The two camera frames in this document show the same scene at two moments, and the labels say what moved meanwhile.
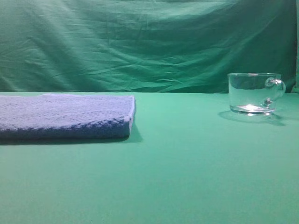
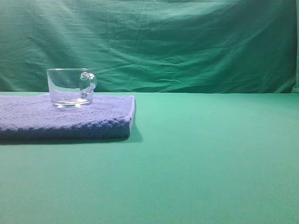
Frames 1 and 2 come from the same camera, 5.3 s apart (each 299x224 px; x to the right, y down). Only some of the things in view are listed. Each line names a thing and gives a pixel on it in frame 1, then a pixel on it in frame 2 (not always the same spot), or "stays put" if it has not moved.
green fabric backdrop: [145, 46] stays put
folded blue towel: [61, 116] stays put
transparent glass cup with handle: [252, 94] -> [71, 87]
